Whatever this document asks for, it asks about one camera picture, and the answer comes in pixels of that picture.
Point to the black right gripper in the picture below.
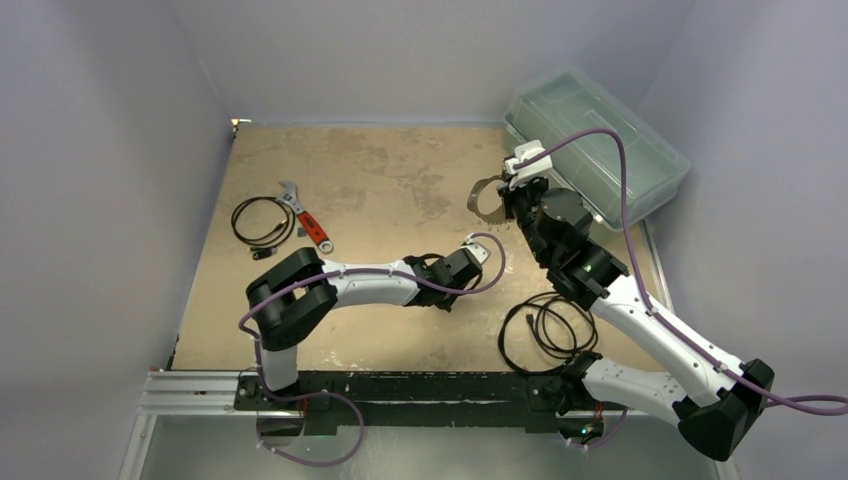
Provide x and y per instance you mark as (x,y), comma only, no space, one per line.
(519,189)

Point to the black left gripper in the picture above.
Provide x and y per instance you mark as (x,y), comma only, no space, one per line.
(446,303)

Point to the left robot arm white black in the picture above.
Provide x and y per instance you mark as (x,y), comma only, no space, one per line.
(300,291)

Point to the clear plastic storage box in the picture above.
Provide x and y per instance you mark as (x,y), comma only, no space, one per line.
(622,156)

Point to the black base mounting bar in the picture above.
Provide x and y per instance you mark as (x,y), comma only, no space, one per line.
(434,399)

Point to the red adjustable wrench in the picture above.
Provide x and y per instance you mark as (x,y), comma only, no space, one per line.
(311,226)

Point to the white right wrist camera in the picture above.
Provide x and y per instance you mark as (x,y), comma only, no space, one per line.
(526,164)

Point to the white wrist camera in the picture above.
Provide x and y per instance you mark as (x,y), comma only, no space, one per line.
(477,250)
(526,164)

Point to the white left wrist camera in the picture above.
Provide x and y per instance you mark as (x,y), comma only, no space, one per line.
(477,250)

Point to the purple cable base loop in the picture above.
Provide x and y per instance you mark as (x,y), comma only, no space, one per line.
(311,427)

